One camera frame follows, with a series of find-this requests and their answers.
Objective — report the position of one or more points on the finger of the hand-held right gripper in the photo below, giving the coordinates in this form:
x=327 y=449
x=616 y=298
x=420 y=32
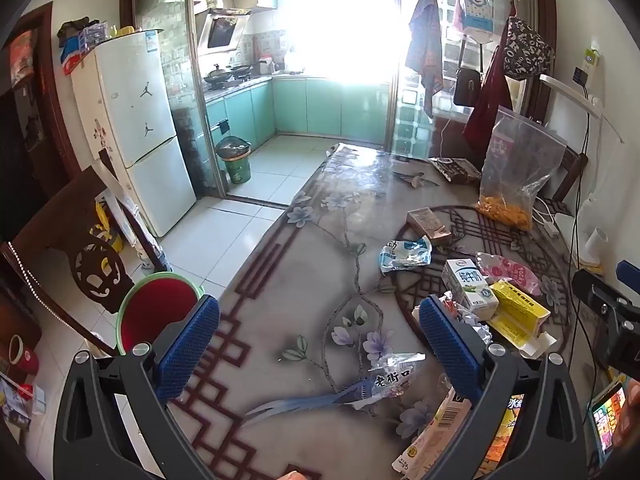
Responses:
x=587 y=285
x=629 y=271

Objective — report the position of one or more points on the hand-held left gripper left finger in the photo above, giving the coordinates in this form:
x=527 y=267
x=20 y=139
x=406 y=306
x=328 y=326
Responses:
x=187 y=345

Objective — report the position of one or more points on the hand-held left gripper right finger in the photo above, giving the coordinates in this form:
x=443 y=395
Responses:
x=450 y=350

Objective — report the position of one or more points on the foil wrapper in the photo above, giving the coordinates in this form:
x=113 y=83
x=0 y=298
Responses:
x=472 y=324

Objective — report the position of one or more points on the red bucket with green rim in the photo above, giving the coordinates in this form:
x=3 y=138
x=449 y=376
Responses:
x=150 y=310

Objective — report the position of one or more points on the white and green milk carton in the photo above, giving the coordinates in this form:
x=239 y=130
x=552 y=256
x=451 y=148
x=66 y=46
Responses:
x=467 y=285

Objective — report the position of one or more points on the clear wrapper with blue print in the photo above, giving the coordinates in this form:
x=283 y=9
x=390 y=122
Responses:
x=390 y=382

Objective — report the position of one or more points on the cream packet with barcode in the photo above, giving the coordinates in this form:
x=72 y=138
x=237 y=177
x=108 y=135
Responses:
x=440 y=425

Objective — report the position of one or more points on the yellow cardboard box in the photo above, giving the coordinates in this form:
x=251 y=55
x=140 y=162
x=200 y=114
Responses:
x=517 y=315

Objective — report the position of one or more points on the pink strawberry print wrapper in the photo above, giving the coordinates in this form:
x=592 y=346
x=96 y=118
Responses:
x=510 y=270

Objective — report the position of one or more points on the orange snack packet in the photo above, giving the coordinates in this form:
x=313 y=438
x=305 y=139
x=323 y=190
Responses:
x=510 y=425

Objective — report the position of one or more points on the blue and white wrapper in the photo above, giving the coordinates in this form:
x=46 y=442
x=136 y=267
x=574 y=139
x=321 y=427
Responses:
x=405 y=255

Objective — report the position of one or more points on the small brown carton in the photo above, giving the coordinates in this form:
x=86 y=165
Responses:
x=427 y=225

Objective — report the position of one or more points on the black shoulder bag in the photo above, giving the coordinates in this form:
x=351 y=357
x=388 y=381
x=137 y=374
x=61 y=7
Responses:
x=467 y=85

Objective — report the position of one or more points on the green trash bin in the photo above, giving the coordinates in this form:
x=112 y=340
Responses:
x=235 y=160

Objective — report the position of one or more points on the person's right hand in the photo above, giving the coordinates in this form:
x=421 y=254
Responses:
x=632 y=410

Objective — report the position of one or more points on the white plastic appliance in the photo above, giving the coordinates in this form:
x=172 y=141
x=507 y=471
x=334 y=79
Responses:
x=595 y=245

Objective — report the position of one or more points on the plain wooden chair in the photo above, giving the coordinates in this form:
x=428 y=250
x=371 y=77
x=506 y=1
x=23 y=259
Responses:
x=571 y=170

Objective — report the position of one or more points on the zip bag of orange snacks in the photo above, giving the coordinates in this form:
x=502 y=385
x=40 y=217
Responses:
x=520 y=175

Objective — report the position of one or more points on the yellow toy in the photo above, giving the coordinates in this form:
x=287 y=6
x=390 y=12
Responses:
x=107 y=230

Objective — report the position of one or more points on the red mug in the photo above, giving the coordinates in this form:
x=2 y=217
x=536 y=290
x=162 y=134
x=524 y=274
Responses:
x=22 y=355

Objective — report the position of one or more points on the carved wooden chair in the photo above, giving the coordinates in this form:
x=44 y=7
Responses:
x=55 y=240

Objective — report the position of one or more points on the dark snack packet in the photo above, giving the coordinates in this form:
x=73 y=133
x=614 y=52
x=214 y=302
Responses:
x=457 y=170

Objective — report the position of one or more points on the dark red garment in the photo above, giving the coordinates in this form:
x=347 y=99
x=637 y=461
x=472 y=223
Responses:
x=492 y=105

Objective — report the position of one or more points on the white refrigerator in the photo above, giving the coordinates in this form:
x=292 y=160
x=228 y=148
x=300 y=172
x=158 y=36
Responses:
x=135 y=110

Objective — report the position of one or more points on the black patterned bag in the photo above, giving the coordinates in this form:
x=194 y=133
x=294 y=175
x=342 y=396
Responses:
x=527 y=50

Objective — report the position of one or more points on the dark wooden cabinet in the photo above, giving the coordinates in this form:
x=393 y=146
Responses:
x=35 y=135

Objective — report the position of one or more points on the black wok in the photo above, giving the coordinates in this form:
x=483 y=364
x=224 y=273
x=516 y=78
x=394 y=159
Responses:
x=217 y=76

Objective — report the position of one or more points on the teal kitchen base cabinets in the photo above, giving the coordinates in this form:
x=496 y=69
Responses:
x=325 y=105

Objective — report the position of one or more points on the black frying pan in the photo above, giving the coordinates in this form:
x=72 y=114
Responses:
x=242 y=69

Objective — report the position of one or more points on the blue and red hanging towel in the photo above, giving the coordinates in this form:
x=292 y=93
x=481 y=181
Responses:
x=425 y=40

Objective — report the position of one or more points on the smiley face paper bag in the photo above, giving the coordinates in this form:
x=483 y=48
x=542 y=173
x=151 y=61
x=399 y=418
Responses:
x=475 y=7

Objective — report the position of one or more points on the blue and red box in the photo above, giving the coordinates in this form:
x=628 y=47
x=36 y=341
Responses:
x=75 y=57

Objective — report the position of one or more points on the range hood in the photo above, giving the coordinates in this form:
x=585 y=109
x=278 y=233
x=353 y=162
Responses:
x=222 y=30

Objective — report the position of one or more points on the clear plastic box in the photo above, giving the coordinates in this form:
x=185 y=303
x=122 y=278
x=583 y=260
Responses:
x=95 y=35

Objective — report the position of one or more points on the dark cloth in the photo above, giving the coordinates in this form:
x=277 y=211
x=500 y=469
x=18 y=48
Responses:
x=75 y=27

